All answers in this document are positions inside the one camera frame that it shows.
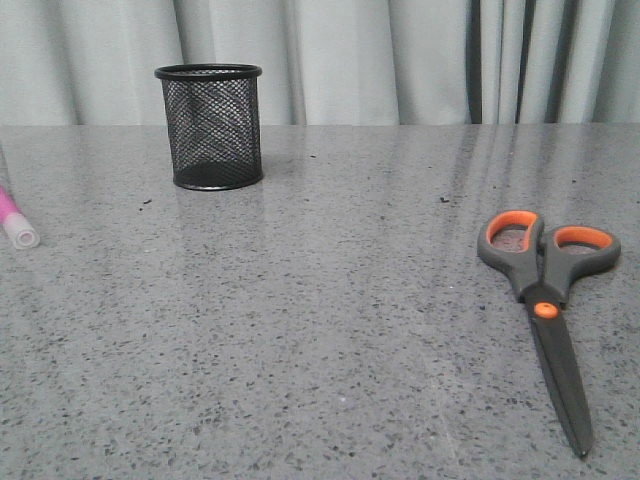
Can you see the grey orange scissors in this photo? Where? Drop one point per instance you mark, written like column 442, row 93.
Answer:
column 541, row 267

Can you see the black mesh pen holder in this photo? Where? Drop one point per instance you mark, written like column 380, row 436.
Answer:
column 212, row 117

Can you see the pink pen with clear cap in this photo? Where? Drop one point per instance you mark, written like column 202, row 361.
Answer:
column 18, row 229

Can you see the grey curtain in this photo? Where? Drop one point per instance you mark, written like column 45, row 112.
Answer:
column 328, row 62

